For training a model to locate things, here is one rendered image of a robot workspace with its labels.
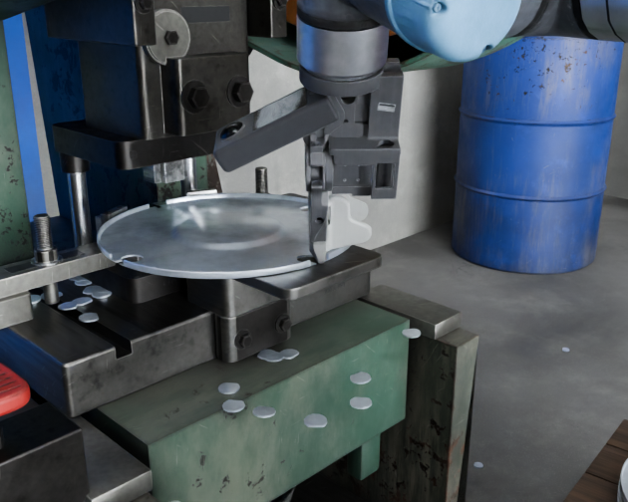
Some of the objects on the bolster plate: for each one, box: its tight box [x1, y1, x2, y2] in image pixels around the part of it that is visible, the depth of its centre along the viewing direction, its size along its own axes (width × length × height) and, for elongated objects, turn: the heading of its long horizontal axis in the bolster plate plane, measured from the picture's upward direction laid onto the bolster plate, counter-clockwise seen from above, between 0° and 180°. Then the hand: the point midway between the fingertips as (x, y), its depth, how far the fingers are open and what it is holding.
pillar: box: [67, 172, 93, 247], centre depth 91 cm, size 2×2×14 cm
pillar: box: [180, 157, 197, 196], centre depth 102 cm, size 2×2×14 cm
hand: (314, 251), depth 75 cm, fingers closed
